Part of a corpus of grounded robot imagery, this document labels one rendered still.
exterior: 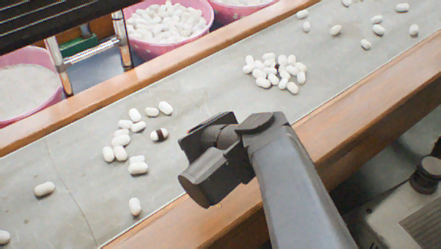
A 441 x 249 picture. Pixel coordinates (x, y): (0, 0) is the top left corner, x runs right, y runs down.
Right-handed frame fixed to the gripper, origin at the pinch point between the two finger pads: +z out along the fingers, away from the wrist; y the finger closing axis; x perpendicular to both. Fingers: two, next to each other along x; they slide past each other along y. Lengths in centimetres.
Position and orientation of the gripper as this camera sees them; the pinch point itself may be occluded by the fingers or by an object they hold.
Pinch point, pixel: (190, 141)
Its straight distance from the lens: 72.5
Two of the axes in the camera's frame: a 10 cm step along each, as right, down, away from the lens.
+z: -4.9, 0.1, 8.7
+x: 3.9, 9.0, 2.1
